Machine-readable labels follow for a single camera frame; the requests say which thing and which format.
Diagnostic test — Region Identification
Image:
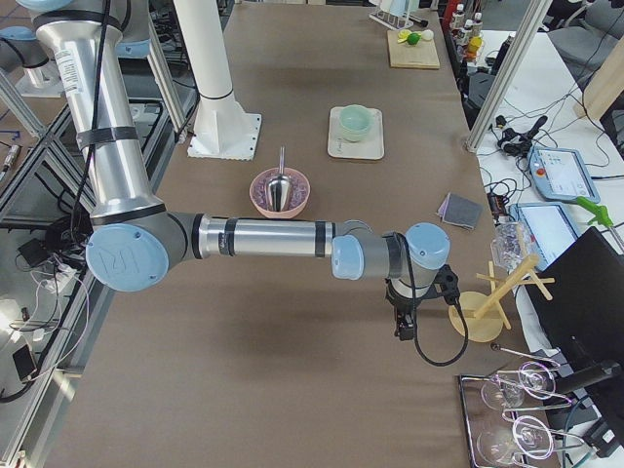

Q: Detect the folded grey cloth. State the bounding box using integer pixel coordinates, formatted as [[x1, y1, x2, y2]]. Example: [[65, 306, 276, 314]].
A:
[[437, 193, 484, 230]]

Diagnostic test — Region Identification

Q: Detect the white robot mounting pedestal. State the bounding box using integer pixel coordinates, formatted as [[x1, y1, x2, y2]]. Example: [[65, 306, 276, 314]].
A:
[[175, 0, 261, 161]]

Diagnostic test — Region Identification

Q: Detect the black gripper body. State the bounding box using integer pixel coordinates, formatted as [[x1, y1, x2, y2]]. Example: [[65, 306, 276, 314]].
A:
[[385, 287, 418, 329]]

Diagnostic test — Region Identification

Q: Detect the green handled tool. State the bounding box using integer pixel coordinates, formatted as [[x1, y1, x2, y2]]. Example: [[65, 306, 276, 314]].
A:
[[575, 196, 613, 228]]

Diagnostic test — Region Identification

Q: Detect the teach pendant far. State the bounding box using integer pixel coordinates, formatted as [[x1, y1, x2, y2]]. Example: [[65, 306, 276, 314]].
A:
[[527, 145, 601, 203]]

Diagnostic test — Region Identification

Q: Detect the white garlic bulb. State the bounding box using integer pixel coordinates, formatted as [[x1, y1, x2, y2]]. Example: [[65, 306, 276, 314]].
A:
[[421, 29, 434, 41]]

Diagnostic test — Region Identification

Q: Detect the pink bowl with ice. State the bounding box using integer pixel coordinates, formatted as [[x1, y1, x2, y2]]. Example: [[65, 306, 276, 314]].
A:
[[249, 167, 312, 220]]

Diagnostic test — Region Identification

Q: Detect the teach pendant near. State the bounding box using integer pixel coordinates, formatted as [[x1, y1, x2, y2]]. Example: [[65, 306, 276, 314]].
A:
[[509, 202, 581, 271]]

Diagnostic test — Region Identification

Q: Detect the green bowl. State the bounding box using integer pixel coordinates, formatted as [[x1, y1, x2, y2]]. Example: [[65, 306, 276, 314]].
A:
[[339, 122, 371, 141], [338, 104, 371, 127], [340, 129, 370, 142]]

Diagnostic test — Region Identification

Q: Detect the wooden cup tree stand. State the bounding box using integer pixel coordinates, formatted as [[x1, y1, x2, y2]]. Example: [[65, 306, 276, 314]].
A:
[[448, 253, 555, 343]]

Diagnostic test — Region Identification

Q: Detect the black tray with glasses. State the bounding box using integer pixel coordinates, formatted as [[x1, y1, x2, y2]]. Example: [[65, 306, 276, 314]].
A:
[[457, 361, 585, 467]]

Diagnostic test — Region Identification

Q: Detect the aluminium frame post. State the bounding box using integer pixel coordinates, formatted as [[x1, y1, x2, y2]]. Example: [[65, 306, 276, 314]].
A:
[[465, 0, 552, 153]]

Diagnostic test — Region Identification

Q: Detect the lemon slice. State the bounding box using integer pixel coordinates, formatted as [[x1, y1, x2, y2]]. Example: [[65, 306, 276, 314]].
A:
[[397, 30, 411, 43]]

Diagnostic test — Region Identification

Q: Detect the wooden cutting board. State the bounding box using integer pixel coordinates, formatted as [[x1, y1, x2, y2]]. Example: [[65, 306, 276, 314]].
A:
[[387, 30, 440, 69]]

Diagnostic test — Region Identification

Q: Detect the green bowl on tray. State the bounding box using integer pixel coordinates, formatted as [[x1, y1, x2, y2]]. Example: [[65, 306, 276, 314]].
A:
[[340, 129, 370, 142]]

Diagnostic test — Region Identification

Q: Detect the green lime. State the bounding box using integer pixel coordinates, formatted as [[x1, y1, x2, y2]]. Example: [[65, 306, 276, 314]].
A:
[[406, 32, 421, 46]]

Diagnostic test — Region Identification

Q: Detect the cream rabbit serving tray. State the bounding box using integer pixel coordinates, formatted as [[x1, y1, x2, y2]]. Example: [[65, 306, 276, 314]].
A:
[[327, 106, 385, 161]]

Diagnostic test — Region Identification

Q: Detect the teach pendant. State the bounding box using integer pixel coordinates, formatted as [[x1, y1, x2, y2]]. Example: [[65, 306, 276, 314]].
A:
[[527, 145, 601, 203], [509, 202, 581, 271]]

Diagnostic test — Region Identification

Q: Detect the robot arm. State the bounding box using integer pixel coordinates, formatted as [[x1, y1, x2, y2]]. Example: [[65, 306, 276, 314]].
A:
[[26, 1, 458, 340]]

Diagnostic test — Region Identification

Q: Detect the black laptop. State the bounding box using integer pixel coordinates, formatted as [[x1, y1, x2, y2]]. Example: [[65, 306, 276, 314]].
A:
[[527, 227, 623, 370]]

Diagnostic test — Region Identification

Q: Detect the metal ice scoop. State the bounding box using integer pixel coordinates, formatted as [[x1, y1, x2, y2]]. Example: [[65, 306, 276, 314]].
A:
[[265, 145, 293, 212]]

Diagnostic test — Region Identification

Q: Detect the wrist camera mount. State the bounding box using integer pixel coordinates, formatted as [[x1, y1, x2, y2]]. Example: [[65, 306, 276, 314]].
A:
[[434, 264, 460, 305]]

